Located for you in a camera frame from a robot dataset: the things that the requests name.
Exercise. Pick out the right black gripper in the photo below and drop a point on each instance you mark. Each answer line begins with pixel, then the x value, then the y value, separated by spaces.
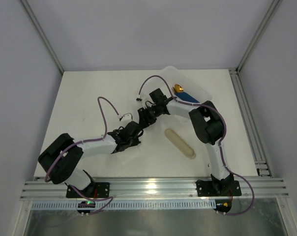
pixel 157 96

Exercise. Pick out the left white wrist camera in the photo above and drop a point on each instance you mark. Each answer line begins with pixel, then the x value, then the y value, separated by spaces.
pixel 126 117

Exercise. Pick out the right aluminium frame post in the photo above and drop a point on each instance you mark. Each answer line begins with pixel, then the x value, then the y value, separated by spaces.
pixel 263 25

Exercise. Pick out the white plastic basket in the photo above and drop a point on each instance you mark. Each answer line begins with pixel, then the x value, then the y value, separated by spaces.
pixel 173 76

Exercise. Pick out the right aluminium side rail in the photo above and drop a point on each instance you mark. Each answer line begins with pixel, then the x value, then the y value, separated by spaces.
pixel 255 142

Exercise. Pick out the gold cutlery in roll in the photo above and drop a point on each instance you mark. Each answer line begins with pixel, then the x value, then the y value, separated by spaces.
pixel 177 88

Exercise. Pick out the white slotted cable duct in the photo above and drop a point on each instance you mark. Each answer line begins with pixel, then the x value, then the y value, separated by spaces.
pixel 125 205

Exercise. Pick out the aluminium frame post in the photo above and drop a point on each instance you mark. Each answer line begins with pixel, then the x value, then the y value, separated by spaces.
pixel 41 34
pixel 263 25

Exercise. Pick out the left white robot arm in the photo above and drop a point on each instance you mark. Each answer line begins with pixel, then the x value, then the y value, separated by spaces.
pixel 59 160

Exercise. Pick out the left aluminium frame post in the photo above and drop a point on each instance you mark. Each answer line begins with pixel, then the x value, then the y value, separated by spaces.
pixel 41 34

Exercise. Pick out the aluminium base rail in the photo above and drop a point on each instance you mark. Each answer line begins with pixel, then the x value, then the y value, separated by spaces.
pixel 151 188

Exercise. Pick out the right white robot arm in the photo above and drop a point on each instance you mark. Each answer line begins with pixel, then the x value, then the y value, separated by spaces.
pixel 209 127

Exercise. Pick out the white paper napkin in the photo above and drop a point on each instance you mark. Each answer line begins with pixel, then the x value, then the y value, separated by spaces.
pixel 130 153

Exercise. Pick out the oval wooden cutlery tray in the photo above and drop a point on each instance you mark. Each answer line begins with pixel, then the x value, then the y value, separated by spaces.
pixel 180 143

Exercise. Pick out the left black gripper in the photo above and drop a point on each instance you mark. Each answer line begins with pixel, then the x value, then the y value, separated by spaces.
pixel 143 117

